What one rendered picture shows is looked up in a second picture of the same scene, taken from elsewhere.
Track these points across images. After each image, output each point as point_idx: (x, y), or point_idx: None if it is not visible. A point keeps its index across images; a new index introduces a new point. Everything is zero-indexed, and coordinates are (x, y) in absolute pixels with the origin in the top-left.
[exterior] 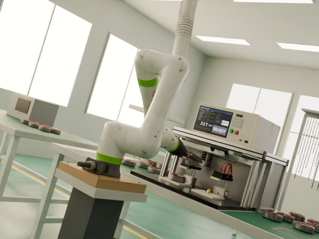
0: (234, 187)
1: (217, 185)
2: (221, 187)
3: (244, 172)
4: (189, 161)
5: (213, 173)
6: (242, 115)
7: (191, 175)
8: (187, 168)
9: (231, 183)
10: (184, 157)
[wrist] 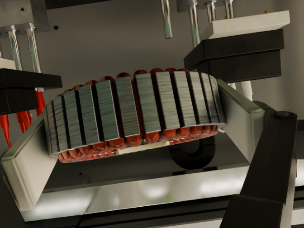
0: (29, 62)
1: (102, 32)
2: (9, 34)
3: (20, 129)
4: (126, 120)
5: (0, 92)
6: None
7: (206, 10)
8: (210, 33)
9: (46, 68)
10: (238, 127)
